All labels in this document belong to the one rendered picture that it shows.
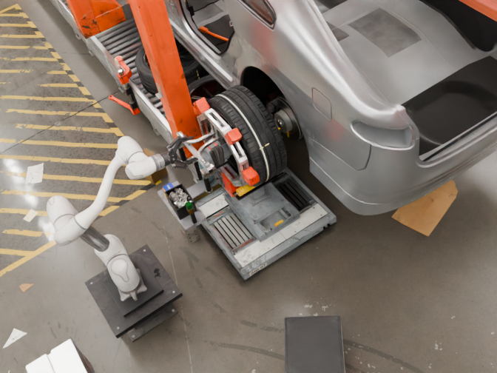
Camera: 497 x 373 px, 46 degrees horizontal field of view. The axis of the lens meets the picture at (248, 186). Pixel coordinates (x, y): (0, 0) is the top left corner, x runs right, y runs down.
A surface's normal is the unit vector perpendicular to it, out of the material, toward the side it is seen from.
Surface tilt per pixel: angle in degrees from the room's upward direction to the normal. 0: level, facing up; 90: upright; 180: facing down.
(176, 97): 90
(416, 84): 19
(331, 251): 0
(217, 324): 0
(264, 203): 0
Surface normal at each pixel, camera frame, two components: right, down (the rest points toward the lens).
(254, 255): -0.13, -0.63
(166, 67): 0.55, 0.60
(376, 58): 0.07, -0.39
